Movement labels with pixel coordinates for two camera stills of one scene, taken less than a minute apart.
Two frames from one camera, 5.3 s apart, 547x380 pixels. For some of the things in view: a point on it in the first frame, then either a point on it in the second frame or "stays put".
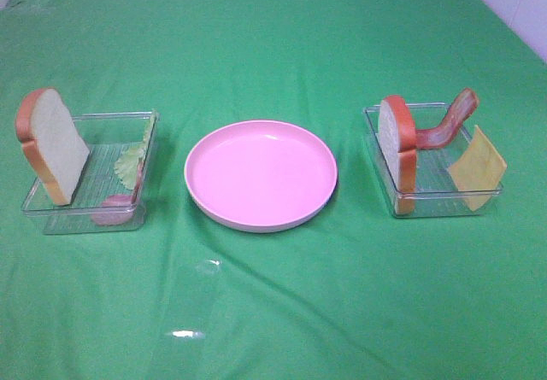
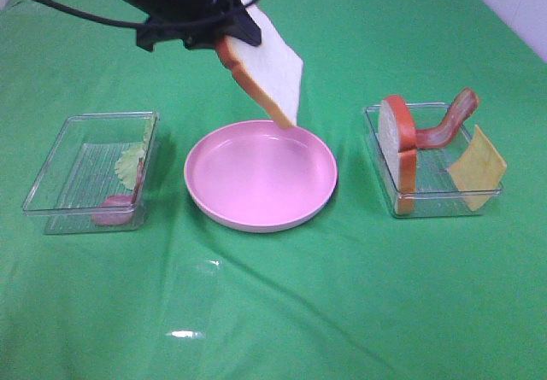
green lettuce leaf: [126, 167] stays put
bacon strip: [462, 106] stays put
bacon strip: [120, 209] stays put
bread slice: [53, 143] → [273, 68]
